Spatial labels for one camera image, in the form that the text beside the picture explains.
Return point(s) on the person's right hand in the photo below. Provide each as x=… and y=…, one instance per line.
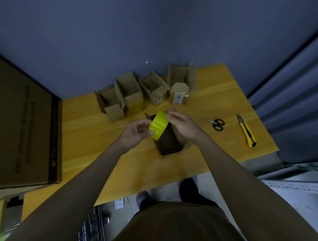
x=186, y=129

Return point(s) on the grey pleated curtain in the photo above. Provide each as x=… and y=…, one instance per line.
x=293, y=104

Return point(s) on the black cardboard box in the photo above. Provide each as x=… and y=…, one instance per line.
x=169, y=146

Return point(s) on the person's left forearm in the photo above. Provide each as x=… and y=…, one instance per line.
x=69, y=196

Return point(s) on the small carton red label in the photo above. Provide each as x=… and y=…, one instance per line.
x=159, y=95

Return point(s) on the person's brown shirt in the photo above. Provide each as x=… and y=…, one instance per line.
x=179, y=223

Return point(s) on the small carton yellow tape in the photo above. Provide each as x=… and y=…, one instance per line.
x=133, y=101

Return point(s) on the yellow utility knife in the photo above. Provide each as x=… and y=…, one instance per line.
x=247, y=132

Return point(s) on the person's left hand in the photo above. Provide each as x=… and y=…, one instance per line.
x=134, y=135

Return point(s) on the person's left shoe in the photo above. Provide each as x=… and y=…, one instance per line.
x=142, y=196

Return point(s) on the large flat brown carton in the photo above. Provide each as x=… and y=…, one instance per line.
x=27, y=129

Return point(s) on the person's right forearm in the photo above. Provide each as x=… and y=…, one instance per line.
x=248, y=188

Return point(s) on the brown box with white label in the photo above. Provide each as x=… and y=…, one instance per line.
x=177, y=91

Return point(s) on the white power strip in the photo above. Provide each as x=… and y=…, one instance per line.
x=119, y=203

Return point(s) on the white metal rack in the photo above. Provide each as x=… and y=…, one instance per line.
x=298, y=196

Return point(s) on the yellow tape roll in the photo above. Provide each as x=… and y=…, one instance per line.
x=159, y=125

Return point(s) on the person's black trousers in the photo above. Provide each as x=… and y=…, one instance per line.
x=188, y=193

